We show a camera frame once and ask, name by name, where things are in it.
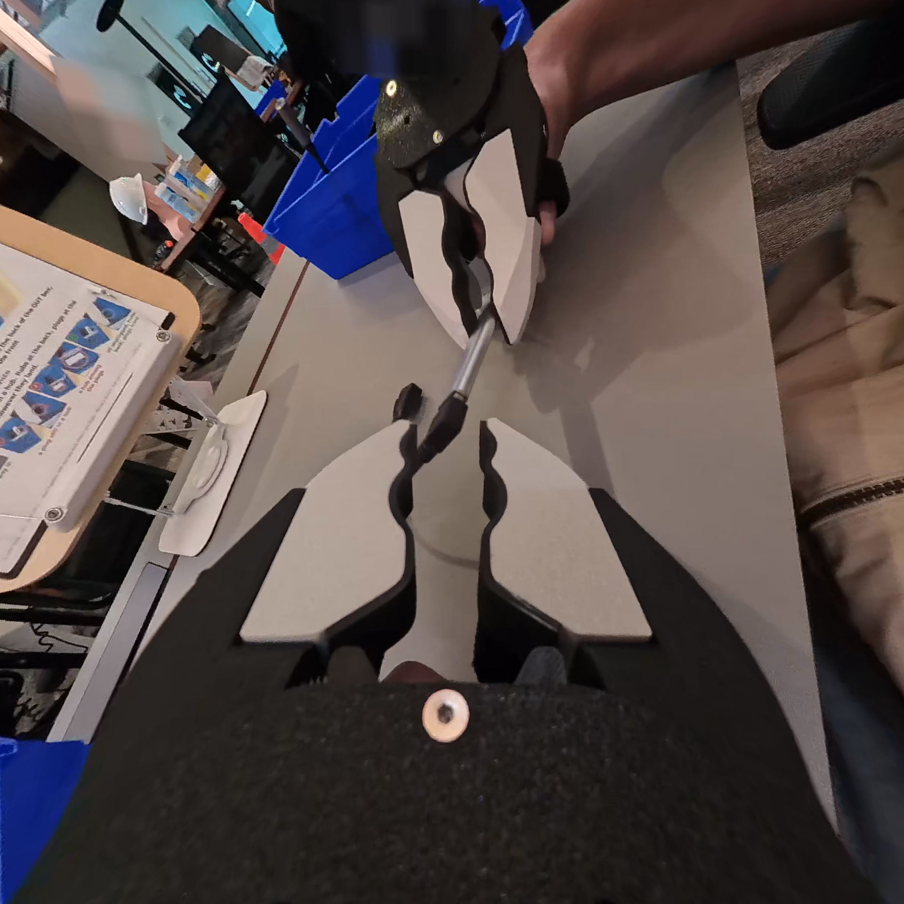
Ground blue plastic bin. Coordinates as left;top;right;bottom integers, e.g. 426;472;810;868
0;738;91;904
263;0;534;281

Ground dark chair seat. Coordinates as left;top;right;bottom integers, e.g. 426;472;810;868
758;17;904;151

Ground silver usb hub white cable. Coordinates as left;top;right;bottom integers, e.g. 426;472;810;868
451;258;500;402

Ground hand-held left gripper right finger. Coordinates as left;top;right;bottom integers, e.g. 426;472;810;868
475;418;654;684

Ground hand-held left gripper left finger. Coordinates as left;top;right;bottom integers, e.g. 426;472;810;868
240;420;418;684

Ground black cable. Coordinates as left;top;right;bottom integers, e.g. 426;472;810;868
393;383;481;566

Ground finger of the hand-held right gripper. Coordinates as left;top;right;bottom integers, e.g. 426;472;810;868
397;191;481;347
462;129;548;345

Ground white hard hat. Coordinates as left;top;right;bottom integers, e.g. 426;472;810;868
109;173;150;226

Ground blue white supply boxes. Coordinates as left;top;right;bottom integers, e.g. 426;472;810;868
157;159;221;221

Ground orange cone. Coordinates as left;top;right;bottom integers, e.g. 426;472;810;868
238;212;286;265

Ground person's right forearm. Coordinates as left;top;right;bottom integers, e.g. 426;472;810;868
565;0;904;142

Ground printed instruction sheet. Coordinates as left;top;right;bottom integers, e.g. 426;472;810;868
0;243;174;576

